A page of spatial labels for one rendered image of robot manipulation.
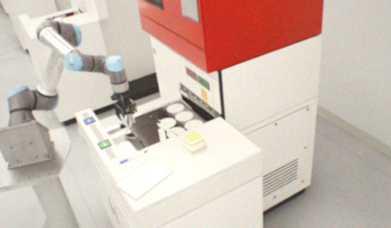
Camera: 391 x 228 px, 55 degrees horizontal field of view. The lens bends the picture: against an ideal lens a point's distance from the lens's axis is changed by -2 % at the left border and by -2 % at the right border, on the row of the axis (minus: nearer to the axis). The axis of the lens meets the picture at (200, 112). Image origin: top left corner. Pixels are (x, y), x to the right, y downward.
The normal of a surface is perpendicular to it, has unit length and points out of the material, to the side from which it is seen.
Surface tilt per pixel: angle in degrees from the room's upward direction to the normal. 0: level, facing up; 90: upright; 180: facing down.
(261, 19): 90
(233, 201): 90
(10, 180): 0
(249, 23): 90
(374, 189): 0
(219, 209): 90
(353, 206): 0
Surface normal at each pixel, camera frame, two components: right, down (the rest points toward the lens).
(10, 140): 0.24, 0.51
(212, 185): 0.51, 0.43
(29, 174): -0.10, -0.83
